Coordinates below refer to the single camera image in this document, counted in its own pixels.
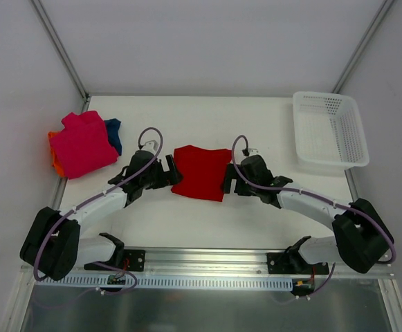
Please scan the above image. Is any red t shirt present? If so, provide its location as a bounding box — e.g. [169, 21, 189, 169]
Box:
[171, 145, 232, 202]

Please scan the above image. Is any orange folded t shirt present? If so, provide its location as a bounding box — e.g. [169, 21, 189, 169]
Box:
[48, 131, 65, 178]

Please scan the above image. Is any blue folded t shirt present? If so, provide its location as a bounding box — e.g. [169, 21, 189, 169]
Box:
[104, 118, 122, 156]

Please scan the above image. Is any white plastic basket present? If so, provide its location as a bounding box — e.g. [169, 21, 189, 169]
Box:
[293, 91, 369, 171]

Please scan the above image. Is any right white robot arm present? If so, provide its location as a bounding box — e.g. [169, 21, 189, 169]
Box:
[223, 154, 396, 274]

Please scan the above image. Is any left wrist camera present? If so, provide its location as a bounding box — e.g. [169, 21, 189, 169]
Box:
[141, 140, 160, 154]

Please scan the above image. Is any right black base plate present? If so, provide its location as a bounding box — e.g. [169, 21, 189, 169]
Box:
[266, 252, 329, 275]

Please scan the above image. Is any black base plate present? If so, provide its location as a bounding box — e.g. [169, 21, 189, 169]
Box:
[266, 252, 329, 275]
[84, 248, 146, 272]

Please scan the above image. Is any white slotted cable duct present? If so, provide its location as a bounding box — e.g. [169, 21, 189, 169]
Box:
[42, 273, 293, 292]

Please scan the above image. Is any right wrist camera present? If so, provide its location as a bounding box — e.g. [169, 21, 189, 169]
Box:
[242, 148, 259, 158]

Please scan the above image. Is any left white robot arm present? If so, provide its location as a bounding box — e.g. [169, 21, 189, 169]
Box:
[19, 150, 183, 281]

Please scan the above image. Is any pink folded t shirt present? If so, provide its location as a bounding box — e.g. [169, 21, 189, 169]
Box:
[51, 110, 119, 179]

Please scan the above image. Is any aluminium mounting rail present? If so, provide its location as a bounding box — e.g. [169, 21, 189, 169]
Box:
[20, 243, 394, 278]

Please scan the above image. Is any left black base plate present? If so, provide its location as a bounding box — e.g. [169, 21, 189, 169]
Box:
[84, 248, 146, 272]

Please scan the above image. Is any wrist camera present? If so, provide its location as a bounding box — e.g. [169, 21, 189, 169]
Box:
[141, 140, 160, 154]
[242, 148, 259, 158]

